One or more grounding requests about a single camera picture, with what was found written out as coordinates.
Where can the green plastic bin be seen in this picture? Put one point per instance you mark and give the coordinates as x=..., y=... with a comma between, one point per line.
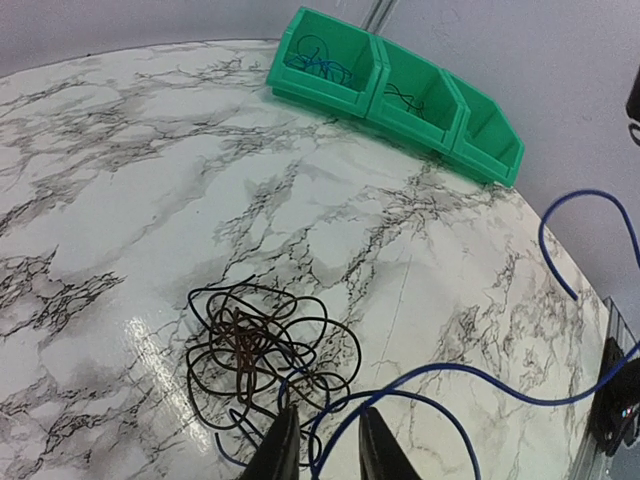
x=324, y=62
x=486, y=149
x=413, y=101

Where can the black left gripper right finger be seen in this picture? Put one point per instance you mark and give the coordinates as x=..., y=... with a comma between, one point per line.
x=380, y=455

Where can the green plastic bin right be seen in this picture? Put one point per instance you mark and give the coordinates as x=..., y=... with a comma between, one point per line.
x=486, y=149

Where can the green plastic bin left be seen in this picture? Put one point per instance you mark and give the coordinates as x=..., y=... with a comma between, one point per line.
x=324, y=62

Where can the aluminium right corner post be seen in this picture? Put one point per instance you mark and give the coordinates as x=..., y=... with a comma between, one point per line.
x=378, y=15

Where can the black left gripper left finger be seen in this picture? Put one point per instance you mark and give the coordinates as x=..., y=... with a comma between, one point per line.
x=278, y=456

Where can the green plastic bin middle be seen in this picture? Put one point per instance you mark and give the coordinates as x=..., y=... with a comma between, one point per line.
x=413, y=101

